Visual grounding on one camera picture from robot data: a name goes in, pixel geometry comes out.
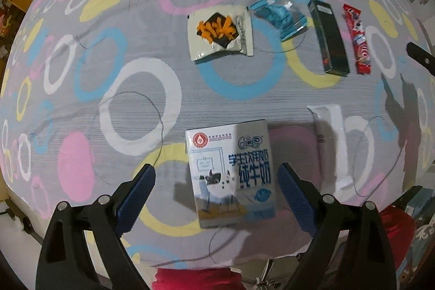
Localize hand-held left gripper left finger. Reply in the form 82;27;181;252
36;164;157;290

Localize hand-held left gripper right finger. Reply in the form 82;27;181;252
277;164;398;290

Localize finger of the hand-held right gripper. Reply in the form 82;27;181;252
407;42;435;74

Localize clear plastic wrapper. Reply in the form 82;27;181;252
307;104;354;190

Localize red snack stick wrapper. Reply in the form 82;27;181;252
343;3;372;75

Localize white and blue milk carton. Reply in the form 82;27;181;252
185;119;276;229

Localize dark green box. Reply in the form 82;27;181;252
307;0;350;76

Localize blue wrapper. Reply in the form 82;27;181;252
250;0;309;43

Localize white snack packet orange print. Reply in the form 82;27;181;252
188;5;255;63

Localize person's right leg red pants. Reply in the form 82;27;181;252
379;205;419;265

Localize grey circle-print bed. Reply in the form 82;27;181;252
0;0;435;272

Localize teal box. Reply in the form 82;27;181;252
397;186;435;233

